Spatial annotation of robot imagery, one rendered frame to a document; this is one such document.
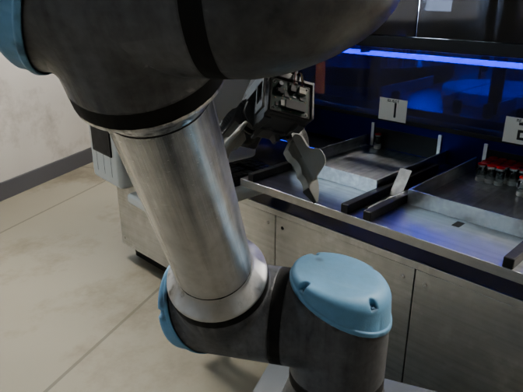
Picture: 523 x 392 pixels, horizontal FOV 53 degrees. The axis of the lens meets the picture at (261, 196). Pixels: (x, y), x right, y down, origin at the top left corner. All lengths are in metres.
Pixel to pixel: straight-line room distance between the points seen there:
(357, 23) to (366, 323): 0.35
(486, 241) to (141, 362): 1.45
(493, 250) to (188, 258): 0.67
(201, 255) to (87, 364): 1.72
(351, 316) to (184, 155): 0.27
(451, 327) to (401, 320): 0.16
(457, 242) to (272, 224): 0.96
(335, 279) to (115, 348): 1.71
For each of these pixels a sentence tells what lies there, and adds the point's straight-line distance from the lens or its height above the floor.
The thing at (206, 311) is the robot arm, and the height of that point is 1.00.
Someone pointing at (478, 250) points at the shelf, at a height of 0.88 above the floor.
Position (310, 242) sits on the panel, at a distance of 1.78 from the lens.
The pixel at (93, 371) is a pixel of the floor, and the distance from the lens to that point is 2.15.
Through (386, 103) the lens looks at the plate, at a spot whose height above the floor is 1.04.
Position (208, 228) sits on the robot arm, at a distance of 0.47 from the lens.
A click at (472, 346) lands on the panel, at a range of 1.60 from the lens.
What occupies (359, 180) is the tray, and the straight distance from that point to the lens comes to 1.26.
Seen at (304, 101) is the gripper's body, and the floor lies 1.19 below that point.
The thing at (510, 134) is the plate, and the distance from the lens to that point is 1.35.
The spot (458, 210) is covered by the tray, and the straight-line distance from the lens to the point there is 1.15.
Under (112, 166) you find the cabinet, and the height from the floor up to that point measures 0.86.
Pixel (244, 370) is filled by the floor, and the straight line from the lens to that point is 2.06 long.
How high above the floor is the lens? 1.32
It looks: 21 degrees down
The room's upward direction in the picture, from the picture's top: straight up
